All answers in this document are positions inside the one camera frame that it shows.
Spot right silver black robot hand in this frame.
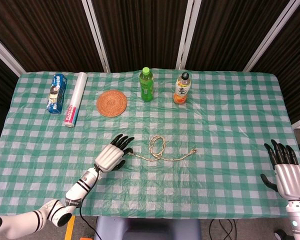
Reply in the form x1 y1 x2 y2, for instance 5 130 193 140
260 139 300 201

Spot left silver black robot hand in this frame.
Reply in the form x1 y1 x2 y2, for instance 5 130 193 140
93 133 136 174

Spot beige braided rope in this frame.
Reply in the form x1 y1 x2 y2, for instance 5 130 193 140
126 135 198 163

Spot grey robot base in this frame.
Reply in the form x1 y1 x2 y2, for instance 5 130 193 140
93 216 202 240

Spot round woven rattan coaster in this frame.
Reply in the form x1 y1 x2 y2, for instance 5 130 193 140
96 90 128 117

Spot black caster wheel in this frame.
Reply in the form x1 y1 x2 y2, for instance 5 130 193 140
273 228 287 240

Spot green checkered tablecloth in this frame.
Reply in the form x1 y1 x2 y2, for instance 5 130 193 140
0 67 300 220

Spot plastic wrap roll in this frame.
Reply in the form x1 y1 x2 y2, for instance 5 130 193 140
64 71 88 128

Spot green tea bottle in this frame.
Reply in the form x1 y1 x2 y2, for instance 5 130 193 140
138 66 155 102

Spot yellow floor tape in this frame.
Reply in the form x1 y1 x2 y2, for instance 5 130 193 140
64 215 76 240

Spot blue cookie box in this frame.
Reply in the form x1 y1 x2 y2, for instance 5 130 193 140
45 73 68 115

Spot orange drink bottle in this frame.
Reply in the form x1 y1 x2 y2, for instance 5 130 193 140
173 71 192 105

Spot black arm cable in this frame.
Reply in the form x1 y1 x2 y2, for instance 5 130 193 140
78 164 103 240

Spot black floor cables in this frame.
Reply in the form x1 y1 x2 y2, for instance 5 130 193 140
209 218 241 240

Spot white partition frame post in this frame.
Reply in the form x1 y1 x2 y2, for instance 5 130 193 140
81 0 111 73
242 0 298 73
176 0 203 70
0 29 22 77

